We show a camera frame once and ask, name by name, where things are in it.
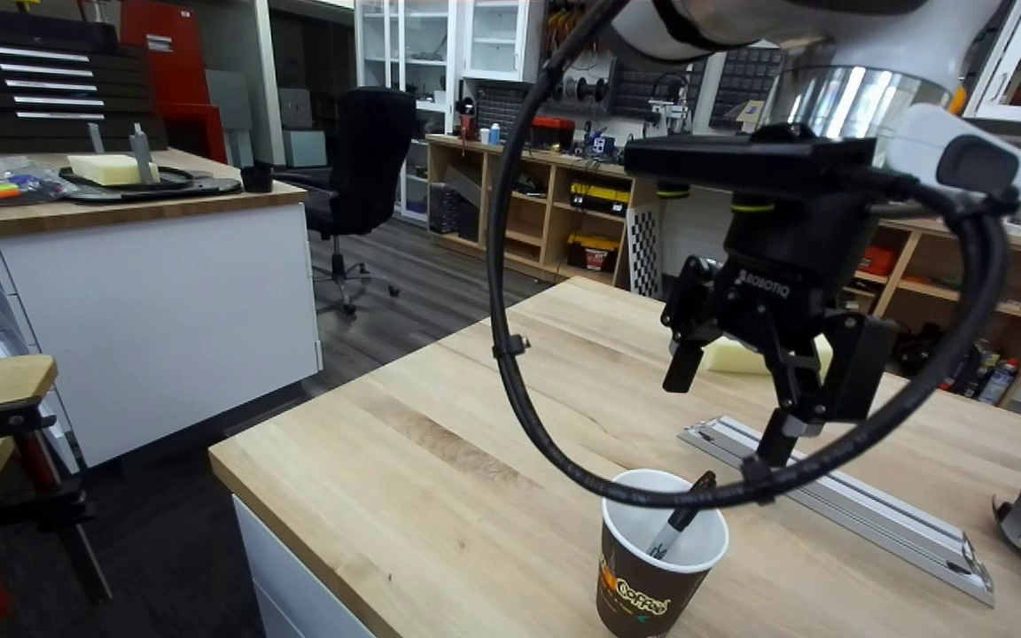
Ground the brown paper cup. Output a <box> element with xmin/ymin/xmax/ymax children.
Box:
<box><xmin>591</xmin><ymin>469</ymin><xmax>733</xmax><ymax>638</ymax></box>

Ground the black marker pen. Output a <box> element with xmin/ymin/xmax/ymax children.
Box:
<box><xmin>650</xmin><ymin>470</ymin><xmax>719</xmax><ymax>563</ymax></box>

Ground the white glass door cabinet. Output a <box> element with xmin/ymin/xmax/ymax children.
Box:
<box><xmin>349</xmin><ymin>0</ymin><xmax>550</xmax><ymax>86</ymax></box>

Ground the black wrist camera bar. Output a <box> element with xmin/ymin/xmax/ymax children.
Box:
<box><xmin>620</xmin><ymin>131</ymin><xmax>928</xmax><ymax>202</ymax></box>

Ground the clear plastic bottle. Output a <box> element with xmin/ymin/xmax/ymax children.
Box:
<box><xmin>127</xmin><ymin>119</ymin><xmax>163</xmax><ymax>188</ymax></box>

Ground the small black cup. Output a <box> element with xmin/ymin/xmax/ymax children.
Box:
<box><xmin>237</xmin><ymin>155</ymin><xmax>277</xmax><ymax>196</ymax></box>

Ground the small yellow foam pad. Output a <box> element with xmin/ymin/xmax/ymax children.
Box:
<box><xmin>63</xmin><ymin>153</ymin><xmax>147</xmax><ymax>190</ymax></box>

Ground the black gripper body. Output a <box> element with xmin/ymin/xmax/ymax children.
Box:
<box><xmin>697</xmin><ymin>188</ymin><xmax>881</xmax><ymax>366</ymax></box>

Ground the red toolbox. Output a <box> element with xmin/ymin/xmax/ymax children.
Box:
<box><xmin>516</xmin><ymin>111</ymin><xmax>578</xmax><ymax>153</ymax></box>

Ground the white cabinet with wood top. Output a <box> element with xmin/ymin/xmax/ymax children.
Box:
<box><xmin>0</xmin><ymin>146</ymin><xmax>327</xmax><ymax>470</ymax></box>

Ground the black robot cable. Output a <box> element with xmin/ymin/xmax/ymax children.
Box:
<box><xmin>481</xmin><ymin>0</ymin><xmax>1011</xmax><ymax>514</ymax></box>

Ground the black flat tray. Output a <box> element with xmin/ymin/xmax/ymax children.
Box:
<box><xmin>58</xmin><ymin>160</ymin><xmax>245</xmax><ymax>205</ymax></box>

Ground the yellow black tool case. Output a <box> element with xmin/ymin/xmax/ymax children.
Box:
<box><xmin>565</xmin><ymin>177</ymin><xmax>634</xmax><ymax>218</ymax></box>

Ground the black drawer tool chest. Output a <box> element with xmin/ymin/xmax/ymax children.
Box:
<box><xmin>0</xmin><ymin>7</ymin><xmax>158</xmax><ymax>155</ymax></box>

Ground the narrow dark pegboard panel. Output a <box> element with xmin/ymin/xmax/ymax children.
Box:
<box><xmin>611</xmin><ymin>49</ymin><xmax>707</xmax><ymax>119</ymax></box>

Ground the black office chair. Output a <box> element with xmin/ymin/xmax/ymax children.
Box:
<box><xmin>306</xmin><ymin>86</ymin><xmax>425</xmax><ymax>320</ymax></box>

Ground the red metal cabinet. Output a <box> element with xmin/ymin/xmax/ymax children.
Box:
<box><xmin>117</xmin><ymin>0</ymin><xmax>231</xmax><ymax>166</ymax></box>

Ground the red storage bins row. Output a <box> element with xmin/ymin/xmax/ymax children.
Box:
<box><xmin>860</xmin><ymin>241</ymin><xmax>901</xmax><ymax>281</ymax></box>

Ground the aluminium extrusion rail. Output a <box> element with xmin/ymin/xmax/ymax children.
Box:
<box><xmin>677</xmin><ymin>416</ymin><xmax>1001</xmax><ymax>613</ymax></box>

